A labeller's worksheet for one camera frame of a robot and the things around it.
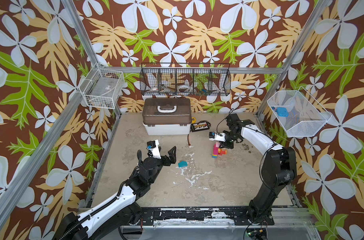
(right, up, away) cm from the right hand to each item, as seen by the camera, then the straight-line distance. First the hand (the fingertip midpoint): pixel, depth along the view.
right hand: (221, 141), depth 92 cm
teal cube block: (-3, -10, +3) cm, 11 cm away
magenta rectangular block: (-3, -5, +1) cm, 6 cm away
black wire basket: (-22, +41, +6) cm, 47 cm away
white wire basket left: (-71, +32, -6) cm, 78 cm away
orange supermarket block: (0, -6, +2) cm, 6 cm away
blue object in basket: (+35, +18, -6) cm, 39 cm away
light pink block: (-3, -2, -2) cm, 4 cm away
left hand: (-32, -1, -16) cm, 35 cm away
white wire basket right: (+41, +18, -9) cm, 46 cm away
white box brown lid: (-34, +16, -1) cm, 37 cm away
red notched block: (+1, -7, +1) cm, 7 cm away
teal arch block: (-24, -14, +1) cm, 28 cm away
